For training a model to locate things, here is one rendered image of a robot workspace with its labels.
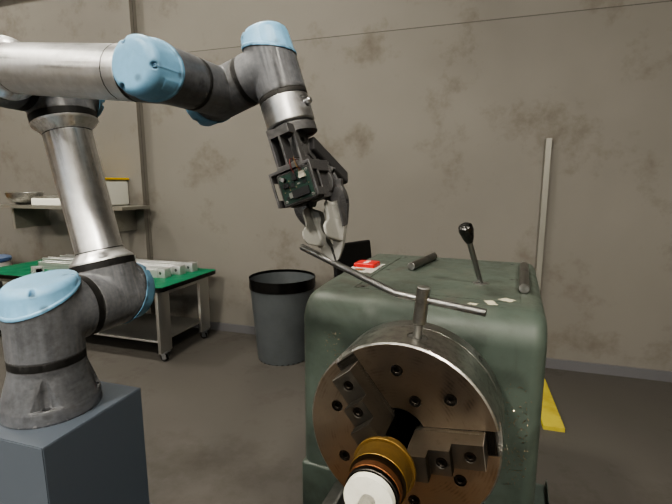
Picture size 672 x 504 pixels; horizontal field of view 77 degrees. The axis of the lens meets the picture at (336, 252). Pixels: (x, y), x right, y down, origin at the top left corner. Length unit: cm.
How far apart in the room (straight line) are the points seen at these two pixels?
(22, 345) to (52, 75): 41
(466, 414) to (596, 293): 321
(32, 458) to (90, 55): 59
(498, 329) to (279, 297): 269
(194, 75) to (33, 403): 57
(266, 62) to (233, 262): 371
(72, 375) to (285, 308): 267
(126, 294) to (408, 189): 301
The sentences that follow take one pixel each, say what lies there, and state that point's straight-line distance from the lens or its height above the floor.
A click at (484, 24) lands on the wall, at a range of 383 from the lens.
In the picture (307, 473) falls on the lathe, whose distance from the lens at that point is 108.
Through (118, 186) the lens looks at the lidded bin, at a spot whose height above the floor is 146.
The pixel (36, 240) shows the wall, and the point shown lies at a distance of 603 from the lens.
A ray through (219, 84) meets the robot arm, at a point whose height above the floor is 163.
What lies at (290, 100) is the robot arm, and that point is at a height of 160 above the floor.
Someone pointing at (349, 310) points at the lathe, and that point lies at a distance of 88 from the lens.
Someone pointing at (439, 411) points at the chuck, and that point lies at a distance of 72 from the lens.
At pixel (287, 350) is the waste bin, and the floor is 14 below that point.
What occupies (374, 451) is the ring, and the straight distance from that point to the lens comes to 64.
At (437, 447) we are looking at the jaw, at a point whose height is 111.
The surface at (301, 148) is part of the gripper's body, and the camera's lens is 63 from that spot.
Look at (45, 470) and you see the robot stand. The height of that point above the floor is 106.
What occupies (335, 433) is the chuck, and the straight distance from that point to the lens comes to 80.
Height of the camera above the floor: 148
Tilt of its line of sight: 9 degrees down
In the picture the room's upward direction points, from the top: straight up
